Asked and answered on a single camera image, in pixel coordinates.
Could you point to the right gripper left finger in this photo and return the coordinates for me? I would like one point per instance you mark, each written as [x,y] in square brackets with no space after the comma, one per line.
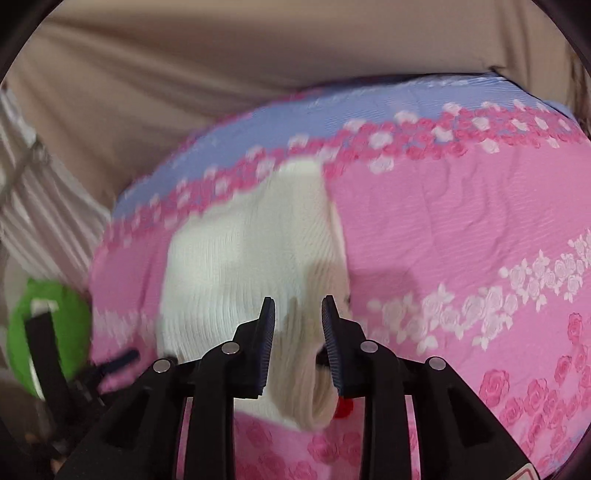
[176,420]

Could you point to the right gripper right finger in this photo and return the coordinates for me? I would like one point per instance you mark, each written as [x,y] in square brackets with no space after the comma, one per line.
[412,403]

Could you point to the white red black knit sweater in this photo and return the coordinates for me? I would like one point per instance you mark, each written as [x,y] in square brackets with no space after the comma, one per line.
[281,240]

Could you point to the white pleated curtain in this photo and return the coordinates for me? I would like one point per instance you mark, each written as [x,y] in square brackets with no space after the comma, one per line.
[49,223]

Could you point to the pink floral bed sheet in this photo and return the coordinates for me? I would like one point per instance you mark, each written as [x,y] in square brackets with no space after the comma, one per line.
[464,204]

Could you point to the beige curtain backdrop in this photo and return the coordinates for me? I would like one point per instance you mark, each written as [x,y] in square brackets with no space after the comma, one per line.
[112,86]

